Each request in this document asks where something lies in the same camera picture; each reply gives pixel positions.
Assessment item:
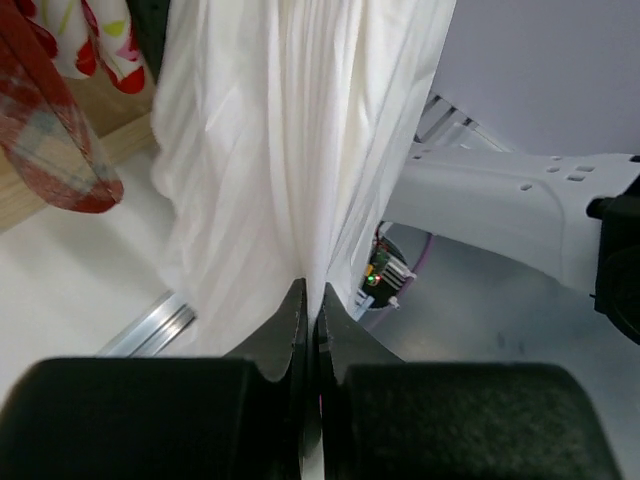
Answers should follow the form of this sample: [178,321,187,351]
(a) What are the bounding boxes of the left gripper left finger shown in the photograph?
[1,279,307,479]

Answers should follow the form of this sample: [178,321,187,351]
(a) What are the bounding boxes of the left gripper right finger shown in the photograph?
[317,287,621,479]

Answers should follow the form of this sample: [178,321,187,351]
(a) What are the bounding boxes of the white pleated skirt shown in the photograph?
[152,1,455,356]

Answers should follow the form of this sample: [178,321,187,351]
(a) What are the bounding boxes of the dark grey dotted skirt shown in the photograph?
[127,0,170,82]

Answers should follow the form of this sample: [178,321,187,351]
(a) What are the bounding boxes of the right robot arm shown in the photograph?
[383,147,639,342]

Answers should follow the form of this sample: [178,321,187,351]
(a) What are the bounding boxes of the red plaid skirt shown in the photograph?
[1,1,124,214]

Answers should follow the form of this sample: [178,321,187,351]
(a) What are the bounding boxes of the white red floral skirt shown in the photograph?
[16,0,145,95]

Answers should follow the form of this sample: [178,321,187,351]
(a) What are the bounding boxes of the small circuit board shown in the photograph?
[355,222,416,316]

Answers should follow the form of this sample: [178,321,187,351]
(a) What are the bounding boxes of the wooden clothes rack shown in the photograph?
[0,64,156,234]

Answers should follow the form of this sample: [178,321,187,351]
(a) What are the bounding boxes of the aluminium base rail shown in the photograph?
[97,291,196,358]

